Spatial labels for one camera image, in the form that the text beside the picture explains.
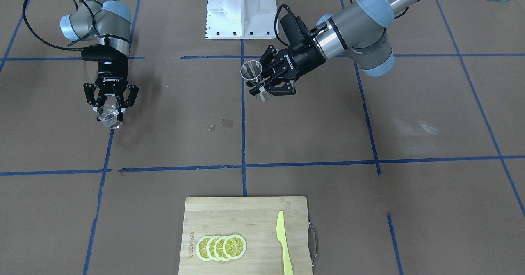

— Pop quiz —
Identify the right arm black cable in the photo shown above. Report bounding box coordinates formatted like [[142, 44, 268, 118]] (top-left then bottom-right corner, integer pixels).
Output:
[[23, 0, 103, 52]]

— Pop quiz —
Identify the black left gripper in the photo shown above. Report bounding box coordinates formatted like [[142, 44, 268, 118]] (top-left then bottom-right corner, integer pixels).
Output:
[[246, 41, 327, 96]]

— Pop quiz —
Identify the yellow plastic knife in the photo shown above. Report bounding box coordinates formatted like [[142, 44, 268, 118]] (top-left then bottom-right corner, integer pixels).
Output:
[[276, 210, 294, 275]]

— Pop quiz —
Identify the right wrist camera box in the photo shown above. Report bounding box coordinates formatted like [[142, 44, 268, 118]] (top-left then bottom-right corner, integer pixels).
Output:
[[81, 44, 119, 62]]

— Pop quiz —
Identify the steel jigger measuring cup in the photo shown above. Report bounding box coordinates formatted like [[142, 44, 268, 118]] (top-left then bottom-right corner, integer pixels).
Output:
[[240, 60, 272, 102]]

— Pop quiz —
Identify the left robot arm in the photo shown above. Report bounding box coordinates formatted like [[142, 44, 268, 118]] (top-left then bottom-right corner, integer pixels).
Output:
[[241, 0, 510, 96]]

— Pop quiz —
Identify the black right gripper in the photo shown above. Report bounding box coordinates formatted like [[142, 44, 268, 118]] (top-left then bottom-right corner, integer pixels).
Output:
[[84, 60, 139, 121]]

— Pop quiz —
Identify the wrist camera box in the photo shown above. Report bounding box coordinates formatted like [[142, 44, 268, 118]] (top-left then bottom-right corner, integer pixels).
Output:
[[280, 12, 313, 53], [81, 44, 119, 62]]

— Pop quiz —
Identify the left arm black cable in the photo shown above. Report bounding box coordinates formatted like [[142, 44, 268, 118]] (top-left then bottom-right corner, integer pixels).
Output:
[[274, 0, 411, 48]]

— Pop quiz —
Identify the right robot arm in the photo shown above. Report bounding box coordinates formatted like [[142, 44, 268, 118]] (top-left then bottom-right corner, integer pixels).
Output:
[[60, 0, 139, 129]]

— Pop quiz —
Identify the clear glass beaker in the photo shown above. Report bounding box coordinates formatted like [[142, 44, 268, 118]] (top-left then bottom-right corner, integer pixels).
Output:
[[97, 104, 123, 130]]

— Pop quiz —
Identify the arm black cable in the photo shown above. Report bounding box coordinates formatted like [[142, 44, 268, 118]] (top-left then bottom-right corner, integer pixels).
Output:
[[23, 0, 103, 52], [274, 0, 411, 48]]

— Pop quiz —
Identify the bamboo cutting board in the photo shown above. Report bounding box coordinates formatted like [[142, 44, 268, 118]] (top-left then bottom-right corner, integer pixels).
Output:
[[178, 196, 313, 275]]

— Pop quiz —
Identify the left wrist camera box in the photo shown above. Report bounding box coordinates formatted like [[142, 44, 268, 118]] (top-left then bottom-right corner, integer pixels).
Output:
[[280, 12, 313, 53]]

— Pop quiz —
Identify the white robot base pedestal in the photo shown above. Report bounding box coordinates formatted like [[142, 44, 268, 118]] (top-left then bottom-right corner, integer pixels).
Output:
[[205, 0, 277, 40]]

